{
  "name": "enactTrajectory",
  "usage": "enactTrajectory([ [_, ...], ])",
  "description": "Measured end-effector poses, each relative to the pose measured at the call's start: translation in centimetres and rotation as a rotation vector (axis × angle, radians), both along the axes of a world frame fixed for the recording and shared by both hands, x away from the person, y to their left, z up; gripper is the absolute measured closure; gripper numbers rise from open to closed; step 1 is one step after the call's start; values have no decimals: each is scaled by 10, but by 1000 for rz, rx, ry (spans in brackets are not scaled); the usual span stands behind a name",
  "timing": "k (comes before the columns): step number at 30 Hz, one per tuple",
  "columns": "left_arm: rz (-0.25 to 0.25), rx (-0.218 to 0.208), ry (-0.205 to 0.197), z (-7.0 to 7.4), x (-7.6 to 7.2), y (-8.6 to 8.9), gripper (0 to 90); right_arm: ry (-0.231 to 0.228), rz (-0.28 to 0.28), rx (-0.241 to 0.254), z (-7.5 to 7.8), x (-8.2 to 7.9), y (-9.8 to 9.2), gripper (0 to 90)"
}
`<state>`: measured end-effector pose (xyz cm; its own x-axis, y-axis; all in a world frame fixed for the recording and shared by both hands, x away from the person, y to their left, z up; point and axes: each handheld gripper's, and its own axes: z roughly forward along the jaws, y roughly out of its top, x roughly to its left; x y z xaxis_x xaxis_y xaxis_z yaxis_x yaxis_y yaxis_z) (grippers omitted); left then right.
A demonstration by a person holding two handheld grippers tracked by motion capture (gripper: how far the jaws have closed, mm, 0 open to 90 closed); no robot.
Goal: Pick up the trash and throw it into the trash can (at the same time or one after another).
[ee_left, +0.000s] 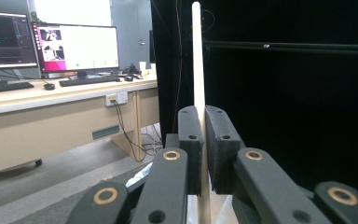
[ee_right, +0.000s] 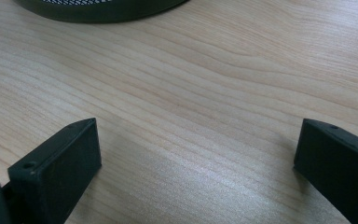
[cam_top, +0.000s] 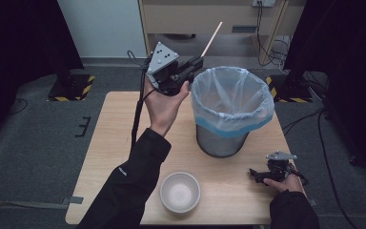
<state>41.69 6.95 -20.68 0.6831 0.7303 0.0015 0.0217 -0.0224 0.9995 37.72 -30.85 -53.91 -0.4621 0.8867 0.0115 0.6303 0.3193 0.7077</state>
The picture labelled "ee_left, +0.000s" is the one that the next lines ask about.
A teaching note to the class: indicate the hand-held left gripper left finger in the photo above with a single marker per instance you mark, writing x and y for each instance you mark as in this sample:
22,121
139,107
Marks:
192,149

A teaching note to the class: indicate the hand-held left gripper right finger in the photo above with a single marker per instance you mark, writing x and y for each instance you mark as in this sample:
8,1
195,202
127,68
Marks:
222,149

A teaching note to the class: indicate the wooden chopstick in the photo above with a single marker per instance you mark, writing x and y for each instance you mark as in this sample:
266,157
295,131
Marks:
198,62

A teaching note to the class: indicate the black computer mouse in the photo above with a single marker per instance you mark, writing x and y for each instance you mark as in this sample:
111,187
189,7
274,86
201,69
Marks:
49,86
128,78

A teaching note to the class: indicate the white cup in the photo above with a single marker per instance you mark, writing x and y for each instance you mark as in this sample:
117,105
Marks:
142,66

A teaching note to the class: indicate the black keyboard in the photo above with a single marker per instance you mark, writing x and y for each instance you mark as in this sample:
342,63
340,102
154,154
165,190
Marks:
88,80
3,87

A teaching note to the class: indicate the bright screen computer monitor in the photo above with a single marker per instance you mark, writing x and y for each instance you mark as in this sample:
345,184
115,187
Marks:
84,46

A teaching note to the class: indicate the beige office desk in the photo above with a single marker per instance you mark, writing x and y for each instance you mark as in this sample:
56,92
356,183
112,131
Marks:
43,124

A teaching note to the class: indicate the dark screen computer monitor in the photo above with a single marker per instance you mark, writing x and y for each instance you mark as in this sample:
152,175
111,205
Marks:
6,40

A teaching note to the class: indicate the white wall power outlet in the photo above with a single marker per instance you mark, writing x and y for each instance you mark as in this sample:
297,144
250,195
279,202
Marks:
116,99

